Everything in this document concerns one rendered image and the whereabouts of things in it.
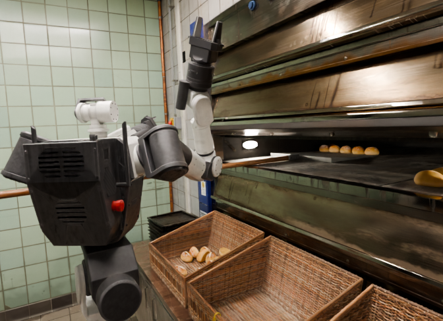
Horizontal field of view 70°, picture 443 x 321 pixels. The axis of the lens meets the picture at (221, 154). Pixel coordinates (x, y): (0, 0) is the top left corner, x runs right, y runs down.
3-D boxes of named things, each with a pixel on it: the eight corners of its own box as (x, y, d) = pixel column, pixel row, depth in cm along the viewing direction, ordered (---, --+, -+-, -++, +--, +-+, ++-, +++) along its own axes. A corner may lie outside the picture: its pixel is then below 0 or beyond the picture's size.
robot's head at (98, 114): (111, 129, 95) (108, 99, 94) (78, 130, 96) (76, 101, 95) (120, 129, 102) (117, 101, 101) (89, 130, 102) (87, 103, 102)
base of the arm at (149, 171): (196, 175, 97) (182, 163, 87) (158, 190, 98) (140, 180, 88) (183, 134, 103) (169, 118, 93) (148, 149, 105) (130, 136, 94)
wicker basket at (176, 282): (217, 248, 218) (215, 209, 215) (268, 281, 169) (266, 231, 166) (148, 266, 194) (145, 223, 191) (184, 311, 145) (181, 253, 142)
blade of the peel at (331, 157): (331, 162, 183) (331, 157, 183) (270, 156, 230) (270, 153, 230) (370, 156, 201) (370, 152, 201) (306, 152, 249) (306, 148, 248)
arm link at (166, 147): (198, 171, 100) (178, 158, 87) (173, 182, 101) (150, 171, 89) (188, 140, 104) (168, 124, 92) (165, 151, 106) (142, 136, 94)
